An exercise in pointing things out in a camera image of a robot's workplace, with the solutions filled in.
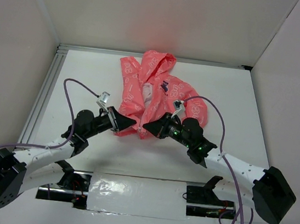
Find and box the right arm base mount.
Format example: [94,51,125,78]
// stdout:
[182,176,236,220]

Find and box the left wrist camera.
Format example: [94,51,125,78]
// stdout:
[96,92,110,112]

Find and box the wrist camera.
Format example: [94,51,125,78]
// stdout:
[96,92,110,112]
[172,100,185,118]

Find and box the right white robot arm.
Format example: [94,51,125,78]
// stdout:
[143,113,296,224]

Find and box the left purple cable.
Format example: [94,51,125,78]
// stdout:
[0,69,102,224]

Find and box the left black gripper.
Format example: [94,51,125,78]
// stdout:
[83,103,138,145]

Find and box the aluminium frame rail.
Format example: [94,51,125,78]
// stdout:
[19,44,256,156]

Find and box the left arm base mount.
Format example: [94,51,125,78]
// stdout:
[35,160,92,210]

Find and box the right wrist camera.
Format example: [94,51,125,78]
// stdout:
[172,100,185,118]

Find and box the white taped base cover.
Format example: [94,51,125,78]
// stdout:
[87,173,186,221]

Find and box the pink hooded kids jacket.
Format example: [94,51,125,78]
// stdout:
[116,50,198,139]

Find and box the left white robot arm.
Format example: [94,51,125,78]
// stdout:
[0,106,136,208]

